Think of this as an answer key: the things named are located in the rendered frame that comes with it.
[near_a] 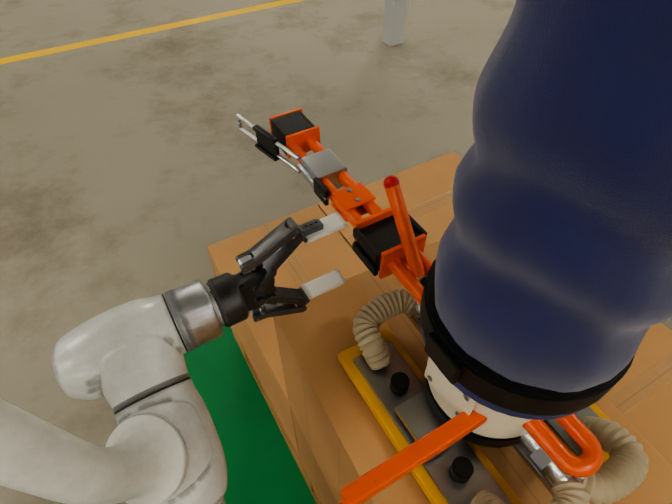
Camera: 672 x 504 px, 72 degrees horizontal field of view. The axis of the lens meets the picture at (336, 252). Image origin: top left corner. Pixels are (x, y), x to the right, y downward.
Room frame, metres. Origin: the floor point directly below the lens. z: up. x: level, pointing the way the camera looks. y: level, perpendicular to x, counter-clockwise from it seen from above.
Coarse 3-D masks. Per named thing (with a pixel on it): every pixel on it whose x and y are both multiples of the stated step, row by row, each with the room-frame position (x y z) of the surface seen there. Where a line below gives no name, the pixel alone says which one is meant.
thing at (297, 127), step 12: (300, 108) 0.87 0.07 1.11; (276, 120) 0.82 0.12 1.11; (288, 120) 0.82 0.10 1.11; (300, 120) 0.82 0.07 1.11; (276, 132) 0.81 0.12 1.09; (288, 132) 0.78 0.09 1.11; (300, 132) 0.78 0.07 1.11; (312, 132) 0.79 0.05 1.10; (288, 144) 0.77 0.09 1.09; (300, 144) 0.78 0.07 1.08; (288, 156) 0.77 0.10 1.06
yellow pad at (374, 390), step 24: (384, 336) 0.40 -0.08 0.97; (360, 360) 0.36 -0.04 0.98; (408, 360) 0.36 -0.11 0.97; (360, 384) 0.32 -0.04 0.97; (384, 384) 0.32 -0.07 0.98; (408, 384) 0.30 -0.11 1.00; (384, 408) 0.28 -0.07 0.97; (408, 432) 0.24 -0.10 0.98; (456, 456) 0.21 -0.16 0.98; (480, 456) 0.21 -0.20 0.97; (432, 480) 0.18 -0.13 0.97; (456, 480) 0.18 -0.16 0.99; (480, 480) 0.18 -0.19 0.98; (504, 480) 0.18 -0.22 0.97
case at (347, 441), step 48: (336, 288) 0.52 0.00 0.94; (384, 288) 0.52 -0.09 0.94; (288, 336) 0.42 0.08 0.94; (336, 336) 0.42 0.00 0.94; (288, 384) 0.45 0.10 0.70; (336, 384) 0.33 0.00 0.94; (336, 432) 0.26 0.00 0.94; (384, 432) 0.26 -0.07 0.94; (336, 480) 0.25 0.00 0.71; (528, 480) 0.19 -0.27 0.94
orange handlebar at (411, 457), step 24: (312, 144) 0.77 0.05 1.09; (336, 192) 0.62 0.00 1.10; (360, 192) 0.62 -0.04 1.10; (360, 216) 0.56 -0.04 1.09; (408, 288) 0.42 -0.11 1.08; (432, 432) 0.20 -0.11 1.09; (456, 432) 0.20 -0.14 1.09; (528, 432) 0.21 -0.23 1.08; (552, 432) 0.20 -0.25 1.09; (576, 432) 0.20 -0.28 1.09; (408, 456) 0.17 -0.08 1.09; (432, 456) 0.18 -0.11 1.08; (552, 456) 0.18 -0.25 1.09; (576, 456) 0.18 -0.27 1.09; (600, 456) 0.17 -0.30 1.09; (360, 480) 0.15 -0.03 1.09; (384, 480) 0.15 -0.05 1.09
